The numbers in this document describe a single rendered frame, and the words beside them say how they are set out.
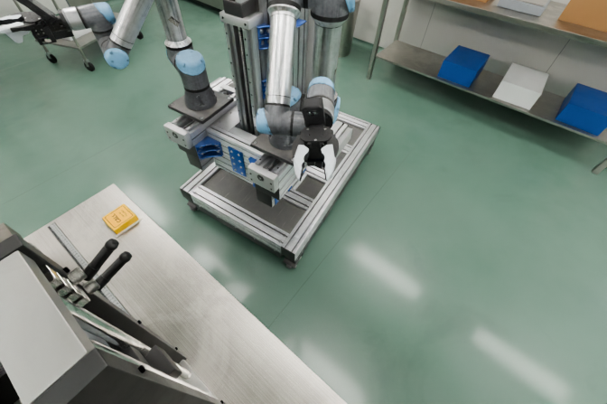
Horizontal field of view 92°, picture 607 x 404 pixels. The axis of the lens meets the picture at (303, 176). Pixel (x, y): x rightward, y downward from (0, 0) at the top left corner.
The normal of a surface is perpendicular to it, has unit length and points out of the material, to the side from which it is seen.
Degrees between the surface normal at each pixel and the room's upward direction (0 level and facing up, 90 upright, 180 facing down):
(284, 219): 0
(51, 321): 0
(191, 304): 0
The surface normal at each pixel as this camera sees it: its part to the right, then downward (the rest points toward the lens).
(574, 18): -0.66, 0.55
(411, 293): 0.04, -0.65
